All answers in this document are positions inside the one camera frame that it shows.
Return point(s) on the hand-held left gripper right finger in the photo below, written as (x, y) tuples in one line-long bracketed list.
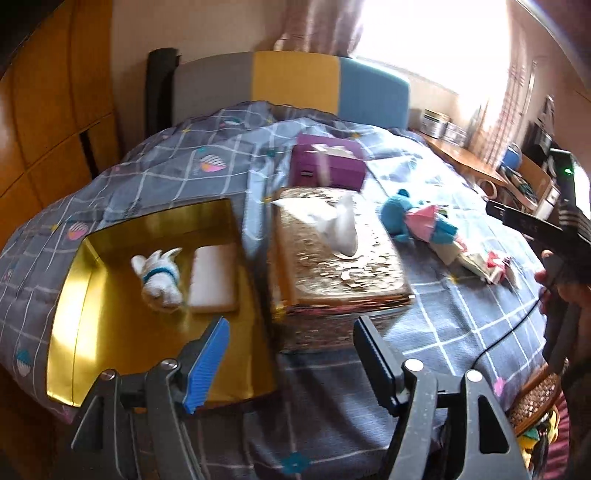
[(376, 364)]

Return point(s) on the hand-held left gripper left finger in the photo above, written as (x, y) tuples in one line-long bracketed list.
[(208, 364)]

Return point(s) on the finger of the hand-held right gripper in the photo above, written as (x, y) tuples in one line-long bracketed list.
[(521, 220)]

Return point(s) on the white plush dog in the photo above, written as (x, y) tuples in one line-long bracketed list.
[(159, 281)]

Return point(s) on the gold cardboard box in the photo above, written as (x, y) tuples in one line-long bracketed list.
[(115, 332)]

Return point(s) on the blue plush toy pink dress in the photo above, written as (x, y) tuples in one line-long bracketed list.
[(392, 210)]

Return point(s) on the person's right hand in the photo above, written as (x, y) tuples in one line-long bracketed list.
[(540, 281)]

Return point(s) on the cream cloth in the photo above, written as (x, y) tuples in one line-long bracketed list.
[(448, 253)]

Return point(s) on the wooden desk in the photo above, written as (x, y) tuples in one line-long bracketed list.
[(466, 161)]

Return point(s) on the gold embossed tissue box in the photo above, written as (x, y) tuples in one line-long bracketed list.
[(341, 286)]

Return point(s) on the white foam pad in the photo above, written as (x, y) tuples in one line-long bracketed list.
[(214, 277)]

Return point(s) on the metal tin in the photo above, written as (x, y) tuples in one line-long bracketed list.
[(455, 134), (435, 123)]

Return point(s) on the white tissue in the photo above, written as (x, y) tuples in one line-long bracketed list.
[(339, 230)]

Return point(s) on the woven basket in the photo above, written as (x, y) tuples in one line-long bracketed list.
[(535, 401)]

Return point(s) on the purple tissue box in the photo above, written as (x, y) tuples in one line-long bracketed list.
[(332, 168)]

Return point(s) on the grey printed quilt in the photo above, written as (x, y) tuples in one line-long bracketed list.
[(184, 152)]

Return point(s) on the grey yellow blue headboard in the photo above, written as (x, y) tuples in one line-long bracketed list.
[(295, 78)]

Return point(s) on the black upright panel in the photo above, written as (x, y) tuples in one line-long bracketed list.
[(159, 87)]

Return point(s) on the pink curtain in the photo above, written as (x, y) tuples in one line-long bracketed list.
[(318, 23)]

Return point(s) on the wooden wardrobe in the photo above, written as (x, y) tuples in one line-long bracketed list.
[(46, 101)]

